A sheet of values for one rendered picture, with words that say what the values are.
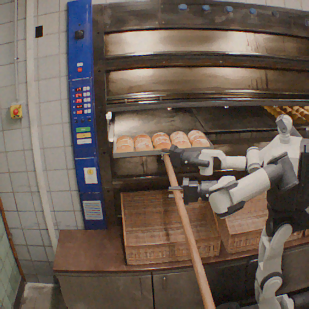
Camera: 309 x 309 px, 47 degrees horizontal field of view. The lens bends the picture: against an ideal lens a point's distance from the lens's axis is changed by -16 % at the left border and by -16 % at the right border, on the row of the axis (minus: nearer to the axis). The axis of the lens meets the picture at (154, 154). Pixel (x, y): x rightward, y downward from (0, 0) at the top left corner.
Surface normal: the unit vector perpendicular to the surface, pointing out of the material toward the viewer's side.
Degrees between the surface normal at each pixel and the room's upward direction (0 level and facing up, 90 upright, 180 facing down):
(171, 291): 90
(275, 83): 70
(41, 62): 90
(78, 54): 90
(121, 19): 90
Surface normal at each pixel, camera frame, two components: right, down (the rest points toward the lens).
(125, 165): 0.06, 0.00
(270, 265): 0.07, 0.33
